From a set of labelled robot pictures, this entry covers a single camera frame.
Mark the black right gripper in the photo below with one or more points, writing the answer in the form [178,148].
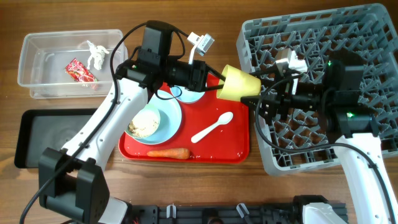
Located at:
[282,100]

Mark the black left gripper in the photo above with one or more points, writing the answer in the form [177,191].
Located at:
[201,75]

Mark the yellow plastic cup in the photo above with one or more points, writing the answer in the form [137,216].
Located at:
[237,84]

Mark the light blue bowl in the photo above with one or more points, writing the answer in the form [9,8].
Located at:
[186,96]

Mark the mint green bowl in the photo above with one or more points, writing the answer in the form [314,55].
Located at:
[145,123]

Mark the white tissue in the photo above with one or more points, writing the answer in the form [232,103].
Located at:
[97,53]

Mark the red snack wrapper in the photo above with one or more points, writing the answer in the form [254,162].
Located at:
[81,74]

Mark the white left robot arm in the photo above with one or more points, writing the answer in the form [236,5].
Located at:
[71,180]

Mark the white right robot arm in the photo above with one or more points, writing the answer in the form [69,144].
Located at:
[350,126]

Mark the grey dishwasher rack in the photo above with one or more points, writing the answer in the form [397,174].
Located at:
[366,30]

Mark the white plastic spoon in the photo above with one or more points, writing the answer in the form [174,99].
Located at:
[225,118]

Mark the red plastic tray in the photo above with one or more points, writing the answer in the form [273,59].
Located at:
[226,144]

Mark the light blue plate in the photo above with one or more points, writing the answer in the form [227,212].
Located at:
[170,119]

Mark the orange carrot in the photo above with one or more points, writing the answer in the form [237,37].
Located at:
[176,153]

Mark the clear plastic bin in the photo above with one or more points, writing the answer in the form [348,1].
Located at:
[44,57]

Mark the black tray bin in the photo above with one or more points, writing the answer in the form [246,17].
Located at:
[41,129]

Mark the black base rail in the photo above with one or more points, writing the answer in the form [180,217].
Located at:
[261,214]

